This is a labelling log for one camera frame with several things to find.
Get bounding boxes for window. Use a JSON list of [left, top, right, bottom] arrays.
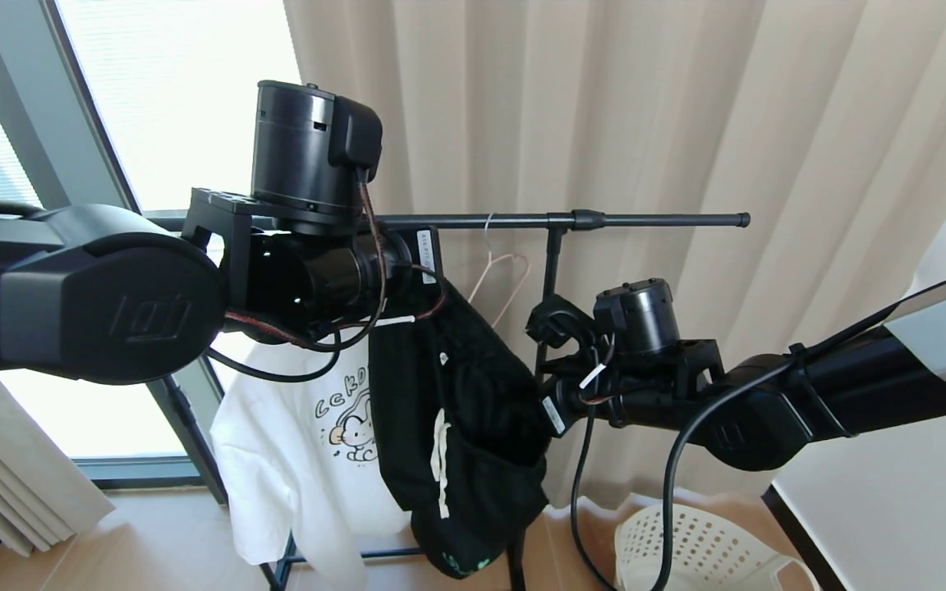
[[0, 0, 301, 489]]

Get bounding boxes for beige curtain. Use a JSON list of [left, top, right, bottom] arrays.
[[0, 373, 117, 557], [284, 0, 946, 510]]

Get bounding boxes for pink clothes hanger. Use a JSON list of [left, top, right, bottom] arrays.
[[469, 213, 530, 329]]

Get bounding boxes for black clothes rack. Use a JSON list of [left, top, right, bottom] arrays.
[[145, 210, 751, 591]]

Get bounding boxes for black garment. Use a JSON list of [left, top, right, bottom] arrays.
[[368, 279, 554, 580]]

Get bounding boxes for white printed t-shirt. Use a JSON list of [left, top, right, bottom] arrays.
[[210, 332, 412, 591]]

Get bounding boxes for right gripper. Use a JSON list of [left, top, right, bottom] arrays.
[[540, 365, 689, 438]]

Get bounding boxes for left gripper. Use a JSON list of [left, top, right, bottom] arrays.
[[247, 226, 443, 329]]

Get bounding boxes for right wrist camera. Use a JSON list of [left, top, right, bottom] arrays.
[[525, 295, 601, 350]]

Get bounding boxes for white laundry basket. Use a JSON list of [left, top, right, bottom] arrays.
[[613, 503, 820, 591]]

